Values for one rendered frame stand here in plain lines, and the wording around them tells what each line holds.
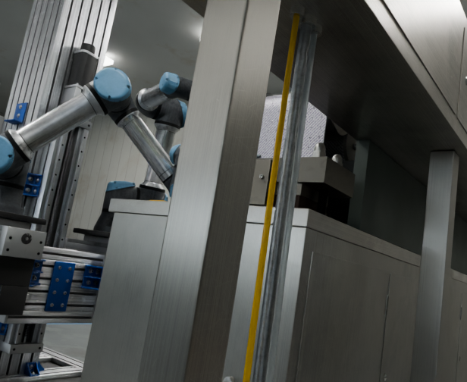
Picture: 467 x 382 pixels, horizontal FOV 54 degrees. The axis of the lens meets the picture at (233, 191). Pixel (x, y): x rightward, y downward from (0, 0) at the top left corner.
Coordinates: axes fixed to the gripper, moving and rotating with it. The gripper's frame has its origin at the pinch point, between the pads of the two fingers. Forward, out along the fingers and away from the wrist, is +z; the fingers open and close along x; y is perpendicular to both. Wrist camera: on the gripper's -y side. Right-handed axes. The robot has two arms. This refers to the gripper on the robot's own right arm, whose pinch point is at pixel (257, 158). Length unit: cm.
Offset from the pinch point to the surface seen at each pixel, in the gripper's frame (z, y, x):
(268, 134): 3.0, 7.4, -0.2
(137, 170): -484, 93, 351
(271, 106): 2.2, 16.5, -0.2
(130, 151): -510, 125, 350
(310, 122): 16.6, 10.3, -0.2
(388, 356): 34, -52, 32
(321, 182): 32.8, -12.0, -19.9
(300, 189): 27.4, -13.6, -19.0
